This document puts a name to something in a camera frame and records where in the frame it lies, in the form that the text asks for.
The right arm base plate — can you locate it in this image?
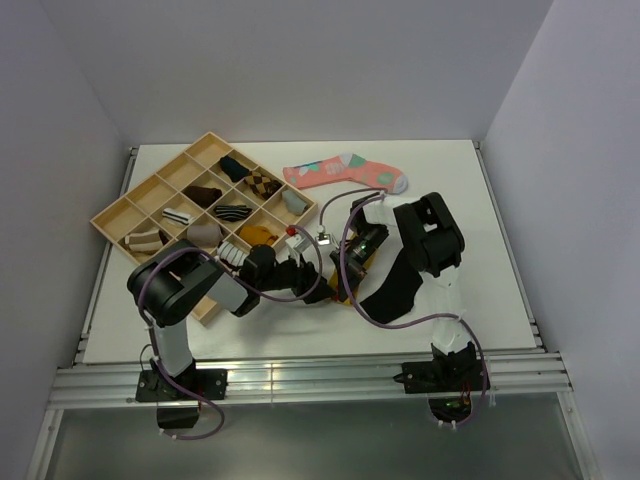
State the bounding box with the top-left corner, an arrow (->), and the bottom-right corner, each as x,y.
393,358 -> 491,394

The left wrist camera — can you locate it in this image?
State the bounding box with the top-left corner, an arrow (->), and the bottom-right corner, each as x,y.
285,226 -> 311,262

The rolled black striped sock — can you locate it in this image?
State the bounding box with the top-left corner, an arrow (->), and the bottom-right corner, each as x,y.
213,204 -> 253,223

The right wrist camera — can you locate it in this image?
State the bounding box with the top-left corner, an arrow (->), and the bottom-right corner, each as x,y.
316,232 -> 335,246

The rolled grey sock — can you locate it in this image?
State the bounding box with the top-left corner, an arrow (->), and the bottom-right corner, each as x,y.
282,189 -> 308,216

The rolled white black sock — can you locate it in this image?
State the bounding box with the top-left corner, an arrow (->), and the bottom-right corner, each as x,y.
161,207 -> 193,226

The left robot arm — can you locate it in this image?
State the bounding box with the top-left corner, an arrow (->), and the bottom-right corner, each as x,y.
127,240 -> 335,399

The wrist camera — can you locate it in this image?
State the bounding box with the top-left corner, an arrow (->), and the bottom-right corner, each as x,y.
285,226 -> 311,262
316,232 -> 335,246

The aluminium frame rail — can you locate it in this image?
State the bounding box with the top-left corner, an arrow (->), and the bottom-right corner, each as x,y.
47,352 -> 572,410

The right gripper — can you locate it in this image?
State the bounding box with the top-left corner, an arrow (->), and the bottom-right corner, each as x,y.
330,223 -> 390,301

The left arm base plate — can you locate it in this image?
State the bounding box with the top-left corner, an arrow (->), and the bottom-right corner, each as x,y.
135,369 -> 227,403

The pink patterned sock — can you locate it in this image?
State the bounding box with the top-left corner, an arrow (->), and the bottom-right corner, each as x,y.
282,153 -> 409,194

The wooden compartment tray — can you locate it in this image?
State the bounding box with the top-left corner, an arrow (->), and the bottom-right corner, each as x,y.
89,131 -> 319,327

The rolled beige sock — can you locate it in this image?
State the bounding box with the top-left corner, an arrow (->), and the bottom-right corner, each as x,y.
186,224 -> 224,248

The rolled white striped sock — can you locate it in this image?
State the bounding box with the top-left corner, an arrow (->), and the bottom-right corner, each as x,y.
217,241 -> 248,269

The mustard yellow sock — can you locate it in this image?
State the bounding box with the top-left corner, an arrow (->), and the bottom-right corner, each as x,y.
327,229 -> 381,306

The rolled dark brown sock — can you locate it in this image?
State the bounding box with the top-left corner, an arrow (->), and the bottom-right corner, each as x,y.
183,185 -> 223,209

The rolled brown white sock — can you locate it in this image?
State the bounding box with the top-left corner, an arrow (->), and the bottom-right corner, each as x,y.
124,228 -> 169,254

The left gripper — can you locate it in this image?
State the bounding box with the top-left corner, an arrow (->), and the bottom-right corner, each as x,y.
257,251 -> 336,304

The rolled argyle brown sock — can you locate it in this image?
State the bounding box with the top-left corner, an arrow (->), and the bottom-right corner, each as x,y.
243,170 -> 282,200

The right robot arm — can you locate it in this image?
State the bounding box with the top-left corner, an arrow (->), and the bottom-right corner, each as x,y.
330,189 -> 486,390

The rolled dark navy sock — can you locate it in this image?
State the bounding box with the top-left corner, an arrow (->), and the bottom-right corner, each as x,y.
219,155 -> 251,183

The rolled mustard sock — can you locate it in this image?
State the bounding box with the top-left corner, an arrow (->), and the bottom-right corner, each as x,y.
238,225 -> 278,247

